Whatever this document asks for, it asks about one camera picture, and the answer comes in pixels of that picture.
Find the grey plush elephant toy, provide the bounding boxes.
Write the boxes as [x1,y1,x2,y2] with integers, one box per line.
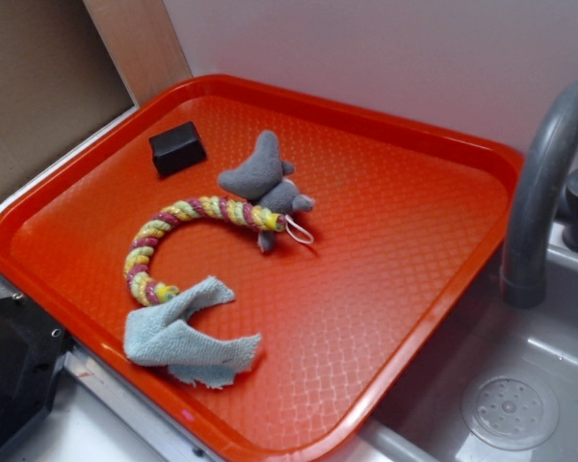
[217,130,317,255]

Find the brown cardboard panel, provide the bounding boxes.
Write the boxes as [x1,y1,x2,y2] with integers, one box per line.
[0,1,191,204]

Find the black rectangular block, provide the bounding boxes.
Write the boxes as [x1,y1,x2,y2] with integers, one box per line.
[149,121,207,176]

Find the multicolored twisted rope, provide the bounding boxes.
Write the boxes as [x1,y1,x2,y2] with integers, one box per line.
[123,194,287,308]

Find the grey toy sink basin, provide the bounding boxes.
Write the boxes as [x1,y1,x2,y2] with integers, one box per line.
[360,245,578,461]

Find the round sink drain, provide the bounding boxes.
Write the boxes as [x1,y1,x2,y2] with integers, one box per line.
[460,370,560,451]

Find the grey curved faucet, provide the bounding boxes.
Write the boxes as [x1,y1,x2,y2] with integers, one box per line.
[500,81,578,308]

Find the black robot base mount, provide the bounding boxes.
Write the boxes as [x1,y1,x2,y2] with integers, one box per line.
[0,297,69,458]

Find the light blue cloth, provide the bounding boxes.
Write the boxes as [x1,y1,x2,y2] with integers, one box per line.
[123,276,261,389]

